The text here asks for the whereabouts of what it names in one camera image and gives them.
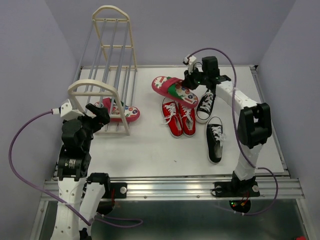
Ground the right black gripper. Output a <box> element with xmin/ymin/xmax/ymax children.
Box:
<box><xmin>180</xmin><ymin>64</ymin><xmax>209</xmax><ymax>90</ymax></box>

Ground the pink sandal with green strap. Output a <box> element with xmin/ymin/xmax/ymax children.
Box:
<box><xmin>94</xmin><ymin>97</ymin><xmax>141</xmax><ymax>123</ymax></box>

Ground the cream shoe shelf with metal rods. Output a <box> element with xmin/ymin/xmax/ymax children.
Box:
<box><xmin>67</xmin><ymin>5</ymin><xmax>138</xmax><ymax>136</ymax></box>

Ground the black canvas sneaker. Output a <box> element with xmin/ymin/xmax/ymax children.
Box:
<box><xmin>205</xmin><ymin>116</ymin><xmax>225</xmax><ymax>164</ymax></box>
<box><xmin>195</xmin><ymin>89</ymin><xmax>216</xmax><ymax>124</ymax></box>

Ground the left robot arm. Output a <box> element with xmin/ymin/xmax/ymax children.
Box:
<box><xmin>51</xmin><ymin>102</ymin><xmax>111</xmax><ymax>240</ymax></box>

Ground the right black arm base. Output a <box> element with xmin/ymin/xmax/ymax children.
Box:
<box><xmin>211</xmin><ymin>181</ymin><xmax>260</xmax><ymax>214</ymax></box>

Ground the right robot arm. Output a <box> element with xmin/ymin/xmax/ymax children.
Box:
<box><xmin>183</xmin><ymin>55</ymin><xmax>272</xmax><ymax>195</ymax></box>

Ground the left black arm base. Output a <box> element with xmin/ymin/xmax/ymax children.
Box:
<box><xmin>80</xmin><ymin>182</ymin><xmax>128</xmax><ymax>215</ymax></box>

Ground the red canvas sneaker right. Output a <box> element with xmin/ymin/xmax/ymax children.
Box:
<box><xmin>178</xmin><ymin>103</ymin><xmax>196</xmax><ymax>137</ymax></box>

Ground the red canvas sneaker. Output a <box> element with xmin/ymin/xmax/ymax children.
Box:
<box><xmin>178</xmin><ymin>103</ymin><xmax>196</xmax><ymax>137</ymax></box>
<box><xmin>161</xmin><ymin>97</ymin><xmax>183</xmax><ymax>138</ymax></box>

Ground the red canvas sneaker left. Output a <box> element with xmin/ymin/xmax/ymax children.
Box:
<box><xmin>161</xmin><ymin>97</ymin><xmax>183</xmax><ymax>138</ymax></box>

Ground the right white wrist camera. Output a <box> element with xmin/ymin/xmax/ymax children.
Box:
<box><xmin>183</xmin><ymin>55</ymin><xmax>197</xmax><ymax>75</ymax></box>

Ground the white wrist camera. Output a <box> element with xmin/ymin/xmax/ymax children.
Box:
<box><xmin>52</xmin><ymin>99</ymin><xmax>84</xmax><ymax>121</ymax></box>
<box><xmin>183</xmin><ymin>55</ymin><xmax>197</xmax><ymax>75</ymax></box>

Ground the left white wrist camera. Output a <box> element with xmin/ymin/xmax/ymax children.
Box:
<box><xmin>52</xmin><ymin>99</ymin><xmax>84</xmax><ymax>121</ymax></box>

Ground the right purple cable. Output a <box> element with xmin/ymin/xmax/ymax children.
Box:
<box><xmin>187</xmin><ymin>47</ymin><xmax>279</xmax><ymax>217</ymax></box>

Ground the purple cable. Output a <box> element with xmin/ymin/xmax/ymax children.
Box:
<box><xmin>187</xmin><ymin>47</ymin><xmax>279</xmax><ymax>217</ymax></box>
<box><xmin>8</xmin><ymin>110</ymin><xmax>144</xmax><ymax>228</ymax></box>

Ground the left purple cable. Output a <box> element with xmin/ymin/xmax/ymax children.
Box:
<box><xmin>8</xmin><ymin>110</ymin><xmax>144</xmax><ymax>228</ymax></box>

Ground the aluminium mounting rail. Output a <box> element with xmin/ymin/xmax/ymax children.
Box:
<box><xmin>39</xmin><ymin>177</ymin><xmax>306</xmax><ymax>201</ymax></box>

